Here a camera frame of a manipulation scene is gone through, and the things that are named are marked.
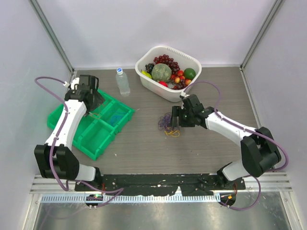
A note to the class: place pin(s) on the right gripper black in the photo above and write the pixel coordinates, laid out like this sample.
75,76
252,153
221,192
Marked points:
177,111

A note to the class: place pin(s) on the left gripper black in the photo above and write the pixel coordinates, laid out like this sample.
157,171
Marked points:
98,100

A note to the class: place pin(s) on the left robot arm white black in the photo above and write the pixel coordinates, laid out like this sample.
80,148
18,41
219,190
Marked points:
54,158

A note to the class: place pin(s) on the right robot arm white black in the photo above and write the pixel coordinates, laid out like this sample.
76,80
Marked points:
259,151

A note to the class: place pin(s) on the red apple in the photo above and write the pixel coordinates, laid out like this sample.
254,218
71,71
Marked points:
163,83

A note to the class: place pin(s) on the clear water bottle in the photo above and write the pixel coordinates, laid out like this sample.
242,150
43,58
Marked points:
122,82

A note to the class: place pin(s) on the cherry cluster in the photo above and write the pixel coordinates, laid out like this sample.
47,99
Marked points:
178,81

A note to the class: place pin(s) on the green compartment tray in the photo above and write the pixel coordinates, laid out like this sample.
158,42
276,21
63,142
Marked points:
97,130

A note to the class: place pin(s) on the white plastic basket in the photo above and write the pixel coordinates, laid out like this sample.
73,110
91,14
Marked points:
184,61

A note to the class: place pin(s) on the green lime fruit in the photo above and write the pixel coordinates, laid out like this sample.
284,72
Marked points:
189,73

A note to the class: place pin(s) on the green round melon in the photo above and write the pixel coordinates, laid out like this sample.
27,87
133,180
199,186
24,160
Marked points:
161,72

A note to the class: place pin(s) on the yellow banana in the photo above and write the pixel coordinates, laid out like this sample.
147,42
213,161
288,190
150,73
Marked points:
145,73

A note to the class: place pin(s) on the dark grape bunch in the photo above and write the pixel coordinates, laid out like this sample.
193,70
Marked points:
149,67

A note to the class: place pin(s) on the red grape bunch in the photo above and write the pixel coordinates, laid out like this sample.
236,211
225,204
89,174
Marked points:
166,59

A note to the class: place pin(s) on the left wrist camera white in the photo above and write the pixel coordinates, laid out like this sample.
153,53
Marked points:
72,84

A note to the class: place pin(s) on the slotted white cable duct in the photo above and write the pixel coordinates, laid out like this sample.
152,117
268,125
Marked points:
90,198

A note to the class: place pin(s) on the aluminium frame rail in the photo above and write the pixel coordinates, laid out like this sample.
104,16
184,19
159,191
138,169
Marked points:
269,182

